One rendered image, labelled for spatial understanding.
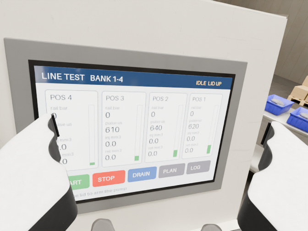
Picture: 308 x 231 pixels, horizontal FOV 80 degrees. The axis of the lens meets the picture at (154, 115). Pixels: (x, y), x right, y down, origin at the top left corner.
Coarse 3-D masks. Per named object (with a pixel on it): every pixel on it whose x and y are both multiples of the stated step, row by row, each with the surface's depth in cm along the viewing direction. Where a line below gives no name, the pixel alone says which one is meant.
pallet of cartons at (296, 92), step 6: (306, 78) 501; (306, 84) 503; (294, 90) 486; (300, 90) 475; (306, 90) 465; (294, 96) 488; (300, 96) 477; (306, 96) 471; (300, 102) 477; (306, 102) 470
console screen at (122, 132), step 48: (48, 48) 30; (96, 48) 32; (48, 96) 32; (96, 96) 34; (144, 96) 37; (192, 96) 41; (240, 96) 45; (96, 144) 37; (144, 144) 40; (192, 144) 45; (96, 192) 40; (144, 192) 44; (192, 192) 49
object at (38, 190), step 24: (48, 120) 10; (24, 144) 8; (48, 144) 8; (0, 168) 7; (24, 168) 7; (48, 168) 7; (0, 192) 6; (24, 192) 6; (48, 192) 6; (72, 192) 7; (0, 216) 5; (24, 216) 5; (48, 216) 6; (72, 216) 7
